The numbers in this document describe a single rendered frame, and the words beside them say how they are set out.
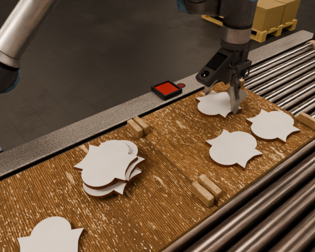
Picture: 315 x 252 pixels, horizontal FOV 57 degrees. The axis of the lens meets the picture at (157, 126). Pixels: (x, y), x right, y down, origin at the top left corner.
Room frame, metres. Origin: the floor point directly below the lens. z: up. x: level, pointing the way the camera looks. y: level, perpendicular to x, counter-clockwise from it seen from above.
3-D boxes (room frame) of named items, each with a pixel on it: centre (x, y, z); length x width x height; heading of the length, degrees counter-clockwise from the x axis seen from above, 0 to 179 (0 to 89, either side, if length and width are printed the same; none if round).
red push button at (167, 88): (0.84, -0.03, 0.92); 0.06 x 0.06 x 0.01; 37
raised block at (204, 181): (0.40, -0.12, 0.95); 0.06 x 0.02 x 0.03; 37
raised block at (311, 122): (0.64, -0.43, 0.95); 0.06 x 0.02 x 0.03; 37
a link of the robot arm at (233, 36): (0.74, -0.20, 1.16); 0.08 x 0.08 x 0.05
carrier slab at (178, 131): (0.63, -0.19, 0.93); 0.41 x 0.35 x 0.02; 127
